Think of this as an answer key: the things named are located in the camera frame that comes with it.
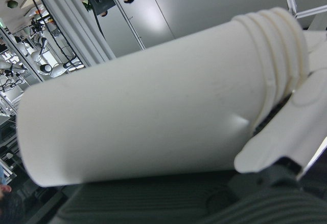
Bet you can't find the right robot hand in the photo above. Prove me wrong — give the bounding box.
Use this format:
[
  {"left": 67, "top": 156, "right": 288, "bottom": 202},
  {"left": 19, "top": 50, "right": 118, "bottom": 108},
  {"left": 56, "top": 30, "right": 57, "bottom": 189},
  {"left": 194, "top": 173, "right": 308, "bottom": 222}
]
[{"left": 58, "top": 29, "right": 327, "bottom": 224}]

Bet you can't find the white threaded plastic bottle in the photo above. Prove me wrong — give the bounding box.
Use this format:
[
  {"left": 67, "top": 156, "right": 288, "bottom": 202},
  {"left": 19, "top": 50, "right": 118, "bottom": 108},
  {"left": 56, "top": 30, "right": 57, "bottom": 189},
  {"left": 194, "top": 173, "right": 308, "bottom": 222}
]
[{"left": 15, "top": 6, "right": 311, "bottom": 188}]

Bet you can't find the grey metal cabinet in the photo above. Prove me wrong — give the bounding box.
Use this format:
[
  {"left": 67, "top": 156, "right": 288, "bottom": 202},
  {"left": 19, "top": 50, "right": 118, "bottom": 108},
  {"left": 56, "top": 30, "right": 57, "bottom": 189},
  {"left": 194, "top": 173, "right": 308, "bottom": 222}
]
[{"left": 101, "top": 0, "right": 289, "bottom": 57}]

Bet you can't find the aluminium profile post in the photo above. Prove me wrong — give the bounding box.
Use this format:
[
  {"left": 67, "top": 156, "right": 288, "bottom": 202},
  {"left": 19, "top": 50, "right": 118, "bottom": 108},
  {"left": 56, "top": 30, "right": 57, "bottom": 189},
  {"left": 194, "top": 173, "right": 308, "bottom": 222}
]
[{"left": 30, "top": 0, "right": 117, "bottom": 68}]

